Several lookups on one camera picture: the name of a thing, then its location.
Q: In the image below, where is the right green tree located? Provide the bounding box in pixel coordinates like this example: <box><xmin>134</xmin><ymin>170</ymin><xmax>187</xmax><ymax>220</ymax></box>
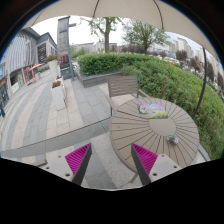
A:
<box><xmin>123</xmin><ymin>19</ymin><xmax>169</xmax><ymax>53</ymax></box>

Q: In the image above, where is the small patterned computer mouse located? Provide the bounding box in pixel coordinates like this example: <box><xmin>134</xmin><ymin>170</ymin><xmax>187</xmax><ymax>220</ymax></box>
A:
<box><xmin>167</xmin><ymin>135</ymin><xmax>179</xmax><ymax>145</ymax></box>

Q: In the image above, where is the round slatted wooden table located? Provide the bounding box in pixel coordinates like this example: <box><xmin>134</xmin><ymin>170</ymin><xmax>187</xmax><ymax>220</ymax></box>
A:
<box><xmin>110</xmin><ymin>98</ymin><xmax>200</xmax><ymax>172</ymax></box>

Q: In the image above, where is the orange street umbrella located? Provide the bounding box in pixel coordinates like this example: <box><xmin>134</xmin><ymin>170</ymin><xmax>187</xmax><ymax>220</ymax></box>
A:
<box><xmin>29</xmin><ymin>63</ymin><xmax>44</xmax><ymax>71</ymax></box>

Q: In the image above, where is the green tree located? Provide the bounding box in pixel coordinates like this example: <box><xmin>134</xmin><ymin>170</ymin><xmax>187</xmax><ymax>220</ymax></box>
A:
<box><xmin>81</xmin><ymin>17</ymin><xmax>122</xmax><ymax>53</ymax></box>
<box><xmin>123</xmin><ymin>19</ymin><xmax>169</xmax><ymax>53</ymax></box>

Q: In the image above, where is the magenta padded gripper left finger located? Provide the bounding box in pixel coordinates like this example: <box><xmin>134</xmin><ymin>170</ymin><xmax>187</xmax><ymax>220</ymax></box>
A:
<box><xmin>39</xmin><ymin>143</ymin><xmax>93</xmax><ymax>187</ymax></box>

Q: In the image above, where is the tall grey sign pylon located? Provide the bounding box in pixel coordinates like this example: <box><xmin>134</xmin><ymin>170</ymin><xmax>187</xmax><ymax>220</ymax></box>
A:
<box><xmin>57</xmin><ymin>16</ymin><xmax>74</xmax><ymax>80</ymax></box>

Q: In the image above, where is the white rectangular flower planter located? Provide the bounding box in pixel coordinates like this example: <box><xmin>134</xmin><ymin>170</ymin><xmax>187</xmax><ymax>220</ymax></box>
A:
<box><xmin>51</xmin><ymin>81</ymin><xmax>66</xmax><ymax>110</ymax></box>

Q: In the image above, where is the trimmed green hedge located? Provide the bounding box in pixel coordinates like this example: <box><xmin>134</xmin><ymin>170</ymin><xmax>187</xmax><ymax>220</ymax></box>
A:
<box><xmin>78</xmin><ymin>53</ymin><xmax>224</xmax><ymax>160</ymax></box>

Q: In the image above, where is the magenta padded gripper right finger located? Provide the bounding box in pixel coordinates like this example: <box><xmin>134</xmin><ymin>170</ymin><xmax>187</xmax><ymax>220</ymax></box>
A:
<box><xmin>130</xmin><ymin>143</ymin><xmax>184</xmax><ymax>186</ymax></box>

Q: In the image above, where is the curved dark umbrella pole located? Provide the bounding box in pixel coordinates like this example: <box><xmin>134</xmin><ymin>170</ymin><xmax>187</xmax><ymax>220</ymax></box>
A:
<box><xmin>191</xmin><ymin>47</ymin><xmax>208</xmax><ymax>120</ymax></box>

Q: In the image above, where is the grey commercial building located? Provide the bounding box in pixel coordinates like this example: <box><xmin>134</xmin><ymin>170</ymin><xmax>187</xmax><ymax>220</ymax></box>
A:
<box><xmin>0</xmin><ymin>28</ymin><xmax>57</xmax><ymax>105</ymax></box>

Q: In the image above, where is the left green tree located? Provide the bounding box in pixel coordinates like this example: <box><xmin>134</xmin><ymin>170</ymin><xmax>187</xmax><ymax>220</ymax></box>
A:
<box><xmin>81</xmin><ymin>17</ymin><xmax>122</xmax><ymax>53</ymax></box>

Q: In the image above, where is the colourful printed mouse pad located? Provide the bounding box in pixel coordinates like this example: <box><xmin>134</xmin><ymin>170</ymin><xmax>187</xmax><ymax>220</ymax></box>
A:
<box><xmin>137</xmin><ymin>103</ymin><xmax>168</xmax><ymax>119</ymax></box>

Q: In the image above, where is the beige patio umbrella canopy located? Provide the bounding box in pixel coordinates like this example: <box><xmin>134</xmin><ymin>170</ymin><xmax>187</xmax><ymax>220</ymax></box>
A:
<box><xmin>24</xmin><ymin>0</ymin><xmax>218</xmax><ymax>58</ymax></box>

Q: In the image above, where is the slatted grey outdoor chair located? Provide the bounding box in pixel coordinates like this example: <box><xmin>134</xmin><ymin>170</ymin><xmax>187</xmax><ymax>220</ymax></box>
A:
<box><xmin>106</xmin><ymin>75</ymin><xmax>150</xmax><ymax>114</ymax></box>

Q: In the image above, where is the grey raised planter wall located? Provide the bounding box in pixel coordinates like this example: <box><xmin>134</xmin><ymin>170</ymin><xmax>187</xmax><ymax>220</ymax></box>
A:
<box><xmin>75</xmin><ymin>68</ymin><xmax>121</xmax><ymax>88</ymax></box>

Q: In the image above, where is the tall white flower planter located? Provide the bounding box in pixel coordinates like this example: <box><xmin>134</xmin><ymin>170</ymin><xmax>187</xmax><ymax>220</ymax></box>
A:
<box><xmin>46</xmin><ymin>54</ymin><xmax>59</xmax><ymax>80</ymax></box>

